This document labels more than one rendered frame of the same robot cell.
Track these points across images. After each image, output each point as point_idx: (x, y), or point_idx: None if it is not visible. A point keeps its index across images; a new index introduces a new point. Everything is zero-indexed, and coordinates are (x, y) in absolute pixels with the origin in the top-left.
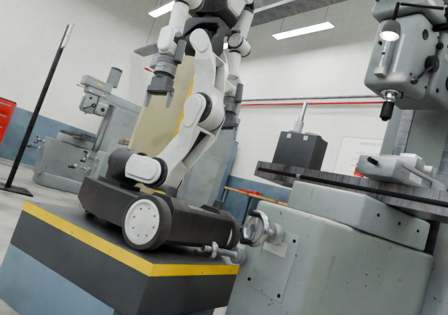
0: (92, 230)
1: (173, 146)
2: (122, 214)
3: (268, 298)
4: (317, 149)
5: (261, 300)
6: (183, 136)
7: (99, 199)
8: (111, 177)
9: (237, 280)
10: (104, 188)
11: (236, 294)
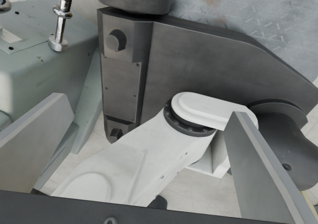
0: None
1: (160, 153)
2: (189, 23)
3: (33, 19)
4: None
5: (42, 22)
6: (121, 160)
7: (243, 37)
8: (276, 113)
9: (71, 43)
10: (246, 41)
11: (74, 38)
